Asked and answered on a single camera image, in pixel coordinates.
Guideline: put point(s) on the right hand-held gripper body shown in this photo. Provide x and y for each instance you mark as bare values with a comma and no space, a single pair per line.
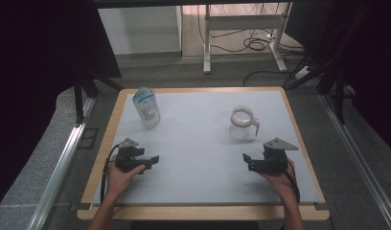
275,159

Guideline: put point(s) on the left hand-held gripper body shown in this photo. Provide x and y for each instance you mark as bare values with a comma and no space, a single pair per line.
126,159

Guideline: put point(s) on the white and blue pouch bag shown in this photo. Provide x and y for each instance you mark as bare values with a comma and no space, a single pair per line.
147,107

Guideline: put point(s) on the person's left hand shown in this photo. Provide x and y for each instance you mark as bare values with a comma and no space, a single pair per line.
118,182

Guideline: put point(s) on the person's right hand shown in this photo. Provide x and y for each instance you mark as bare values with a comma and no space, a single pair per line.
283,183

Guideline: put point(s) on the white table mat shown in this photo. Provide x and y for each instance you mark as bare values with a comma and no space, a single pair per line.
200,172

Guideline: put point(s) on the black tripod stand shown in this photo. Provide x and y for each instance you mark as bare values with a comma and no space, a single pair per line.
78,96

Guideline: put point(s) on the black metal stand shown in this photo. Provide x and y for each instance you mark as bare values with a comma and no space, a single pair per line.
339,96

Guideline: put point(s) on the white power strip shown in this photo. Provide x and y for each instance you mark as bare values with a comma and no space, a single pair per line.
302,72

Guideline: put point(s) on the white panel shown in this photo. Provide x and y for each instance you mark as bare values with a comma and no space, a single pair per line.
139,30

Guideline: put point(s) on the dark curtain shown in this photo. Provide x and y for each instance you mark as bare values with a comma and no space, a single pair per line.
375,64
34,64

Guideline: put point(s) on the aluminium rail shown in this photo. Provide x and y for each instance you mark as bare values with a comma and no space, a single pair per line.
57,172
359,159

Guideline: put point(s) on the white metal desk frame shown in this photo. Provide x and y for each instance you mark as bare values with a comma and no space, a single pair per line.
243,23

